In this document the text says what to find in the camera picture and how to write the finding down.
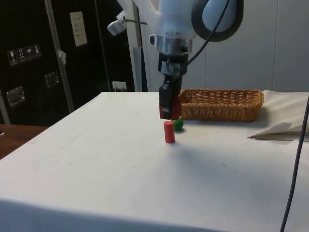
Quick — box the green ball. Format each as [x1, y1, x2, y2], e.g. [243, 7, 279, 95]
[173, 117, 185, 132]

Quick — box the black cable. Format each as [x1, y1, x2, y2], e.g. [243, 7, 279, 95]
[279, 94, 309, 232]
[186, 0, 233, 71]

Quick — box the pale locker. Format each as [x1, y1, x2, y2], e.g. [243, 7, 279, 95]
[275, 0, 309, 93]
[127, 0, 207, 93]

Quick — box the pale grey block on bracket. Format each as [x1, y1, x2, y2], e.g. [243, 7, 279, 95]
[107, 17, 128, 36]

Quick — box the brown wooden desk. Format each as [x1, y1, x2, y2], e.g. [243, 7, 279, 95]
[0, 123, 50, 160]

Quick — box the black cabinet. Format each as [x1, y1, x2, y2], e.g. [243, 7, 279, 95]
[0, 0, 136, 126]

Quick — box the wicker basket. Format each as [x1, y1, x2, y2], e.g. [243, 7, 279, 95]
[178, 88, 265, 123]

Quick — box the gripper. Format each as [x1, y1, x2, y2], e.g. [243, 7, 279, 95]
[158, 52, 189, 120]

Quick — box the red cylinder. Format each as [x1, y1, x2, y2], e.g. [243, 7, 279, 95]
[164, 121, 176, 144]

